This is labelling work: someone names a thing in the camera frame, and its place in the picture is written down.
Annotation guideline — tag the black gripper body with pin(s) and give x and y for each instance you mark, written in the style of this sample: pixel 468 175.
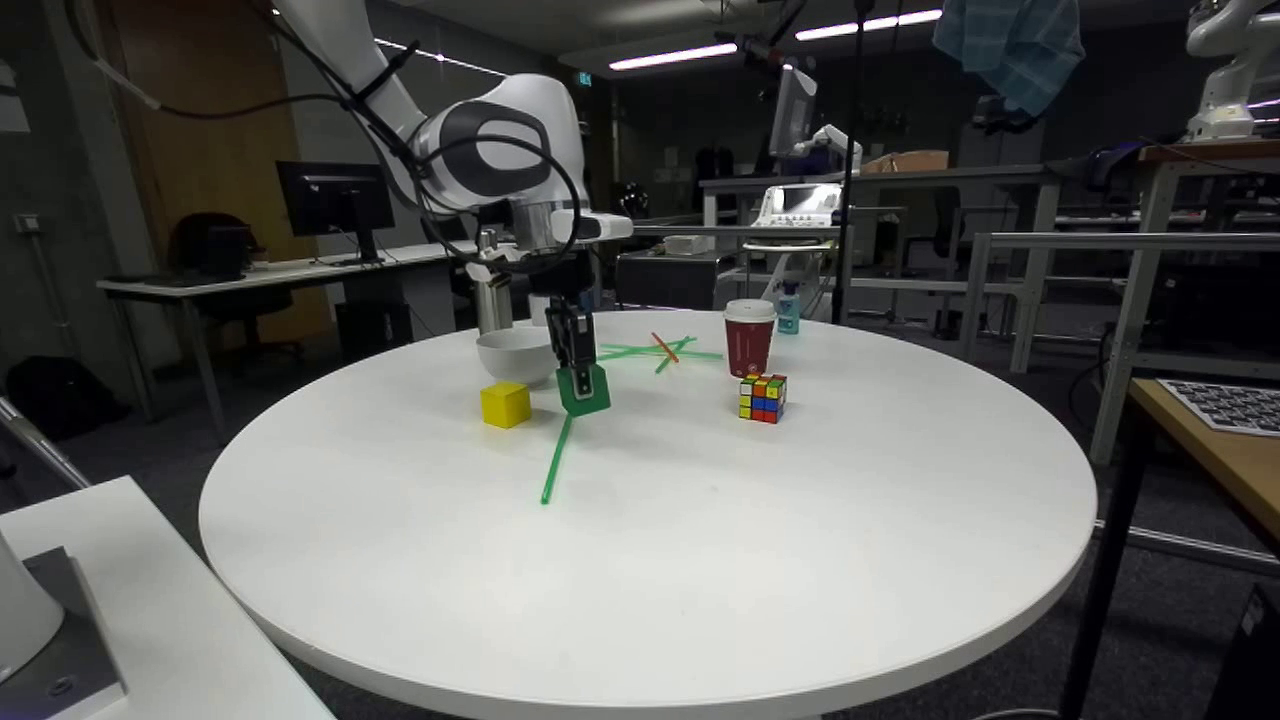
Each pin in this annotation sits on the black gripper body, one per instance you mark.
pixel 553 272

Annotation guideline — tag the green block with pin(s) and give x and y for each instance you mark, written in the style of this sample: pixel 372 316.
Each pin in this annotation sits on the green block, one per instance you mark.
pixel 571 406

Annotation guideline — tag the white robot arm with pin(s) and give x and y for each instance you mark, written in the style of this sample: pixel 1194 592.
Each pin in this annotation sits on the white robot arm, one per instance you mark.
pixel 506 134

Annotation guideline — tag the yellow block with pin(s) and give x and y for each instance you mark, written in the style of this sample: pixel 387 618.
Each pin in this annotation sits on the yellow block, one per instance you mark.
pixel 506 406

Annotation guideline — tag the white bowl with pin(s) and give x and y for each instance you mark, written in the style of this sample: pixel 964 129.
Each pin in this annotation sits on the white bowl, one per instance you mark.
pixel 514 360

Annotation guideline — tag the stainless steel bottle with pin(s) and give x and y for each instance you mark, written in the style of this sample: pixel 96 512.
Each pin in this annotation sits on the stainless steel bottle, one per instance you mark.
pixel 492 286

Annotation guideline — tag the orange straw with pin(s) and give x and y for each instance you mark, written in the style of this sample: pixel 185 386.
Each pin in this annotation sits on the orange straw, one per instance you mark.
pixel 664 343

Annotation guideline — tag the dark green straw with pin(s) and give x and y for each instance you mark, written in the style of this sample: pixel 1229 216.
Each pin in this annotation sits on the dark green straw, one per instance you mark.
pixel 553 461

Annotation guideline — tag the red paper cup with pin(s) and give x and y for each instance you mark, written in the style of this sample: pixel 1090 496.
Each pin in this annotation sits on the red paper cup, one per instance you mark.
pixel 749 346

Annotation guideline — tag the multicoloured puzzle cube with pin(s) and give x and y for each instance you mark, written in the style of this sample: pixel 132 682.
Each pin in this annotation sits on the multicoloured puzzle cube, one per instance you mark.
pixel 761 398

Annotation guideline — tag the small blue bottle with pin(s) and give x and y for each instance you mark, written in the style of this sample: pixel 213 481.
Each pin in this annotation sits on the small blue bottle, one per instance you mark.
pixel 788 316

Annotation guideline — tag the small black monitor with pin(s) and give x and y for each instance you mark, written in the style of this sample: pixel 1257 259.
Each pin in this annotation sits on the small black monitor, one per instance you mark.
pixel 334 198

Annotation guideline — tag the white medical cart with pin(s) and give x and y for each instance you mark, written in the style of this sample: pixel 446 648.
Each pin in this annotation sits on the white medical cart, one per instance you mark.
pixel 798 207

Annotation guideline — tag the grey office desk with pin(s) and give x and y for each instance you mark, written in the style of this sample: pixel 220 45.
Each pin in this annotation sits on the grey office desk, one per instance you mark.
pixel 266 268

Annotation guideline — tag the black office chair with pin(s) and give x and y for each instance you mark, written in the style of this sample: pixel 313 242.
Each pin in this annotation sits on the black office chair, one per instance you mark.
pixel 213 247

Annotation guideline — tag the white side table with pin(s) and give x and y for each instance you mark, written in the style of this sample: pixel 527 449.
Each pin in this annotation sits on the white side table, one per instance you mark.
pixel 173 624

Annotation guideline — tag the black bag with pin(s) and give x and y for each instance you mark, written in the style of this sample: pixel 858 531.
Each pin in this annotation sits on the black bag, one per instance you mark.
pixel 63 398

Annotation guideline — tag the hanging blue cloth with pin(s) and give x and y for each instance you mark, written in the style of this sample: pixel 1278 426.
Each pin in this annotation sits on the hanging blue cloth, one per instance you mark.
pixel 1015 45

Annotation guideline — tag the dark mounting plate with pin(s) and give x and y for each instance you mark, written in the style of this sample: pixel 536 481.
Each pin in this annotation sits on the dark mounting plate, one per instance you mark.
pixel 73 643

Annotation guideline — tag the checkerboard sheet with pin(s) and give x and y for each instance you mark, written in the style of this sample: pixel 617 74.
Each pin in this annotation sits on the checkerboard sheet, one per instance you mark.
pixel 1235 406

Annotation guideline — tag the wooden desk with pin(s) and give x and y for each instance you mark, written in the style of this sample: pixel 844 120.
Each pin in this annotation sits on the wooden desk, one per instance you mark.
pixel 1227 466

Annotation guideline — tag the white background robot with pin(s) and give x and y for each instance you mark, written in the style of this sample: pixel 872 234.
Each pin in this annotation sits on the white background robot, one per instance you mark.
pixel 1227 106

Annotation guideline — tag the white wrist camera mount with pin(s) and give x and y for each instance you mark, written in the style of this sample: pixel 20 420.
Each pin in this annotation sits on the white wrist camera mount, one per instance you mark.
pixel 608 225

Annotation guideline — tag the grey metal frame table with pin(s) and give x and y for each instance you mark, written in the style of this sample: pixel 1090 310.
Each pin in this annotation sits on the grey metal frame table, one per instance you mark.
pixel 1201 154
pixel 1066 242

